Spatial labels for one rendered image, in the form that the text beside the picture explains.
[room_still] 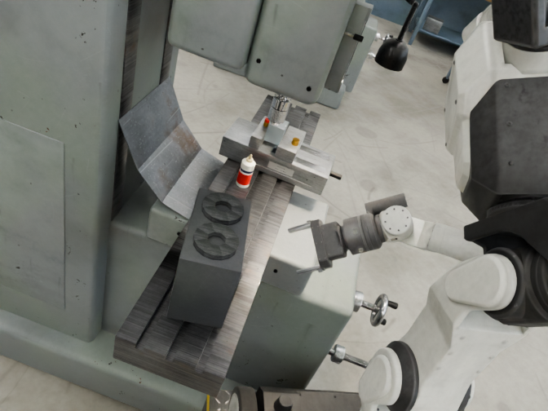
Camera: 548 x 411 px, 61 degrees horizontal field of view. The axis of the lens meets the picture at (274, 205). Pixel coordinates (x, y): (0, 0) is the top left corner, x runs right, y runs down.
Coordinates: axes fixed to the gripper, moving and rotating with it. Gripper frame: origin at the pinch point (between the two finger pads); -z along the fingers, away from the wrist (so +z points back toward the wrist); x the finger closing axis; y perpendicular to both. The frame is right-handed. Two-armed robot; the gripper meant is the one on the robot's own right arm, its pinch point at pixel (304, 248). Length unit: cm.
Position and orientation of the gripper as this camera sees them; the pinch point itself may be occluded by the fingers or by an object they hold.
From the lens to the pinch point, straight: 114.6
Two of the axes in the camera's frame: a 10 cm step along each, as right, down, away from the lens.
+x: -1.9, -9.4, 2.7
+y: -3.2, -2.0, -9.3
